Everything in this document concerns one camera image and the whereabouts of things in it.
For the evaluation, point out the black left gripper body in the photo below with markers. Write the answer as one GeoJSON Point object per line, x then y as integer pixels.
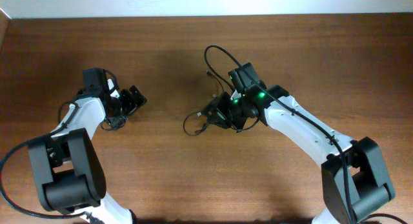
{"type": "Point", "coordinates": [125, 105]}

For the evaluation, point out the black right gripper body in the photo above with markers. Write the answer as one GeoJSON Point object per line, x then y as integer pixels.
{"type": "Point", "coordinates": [229, 113]}

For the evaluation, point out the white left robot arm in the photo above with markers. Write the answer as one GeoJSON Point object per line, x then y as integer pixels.
{"type": "Point", "coordinates": [68, 175]}

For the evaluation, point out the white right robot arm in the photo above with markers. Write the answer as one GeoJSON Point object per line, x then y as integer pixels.
{"type": "Point", "coordinates": [355, 178]}

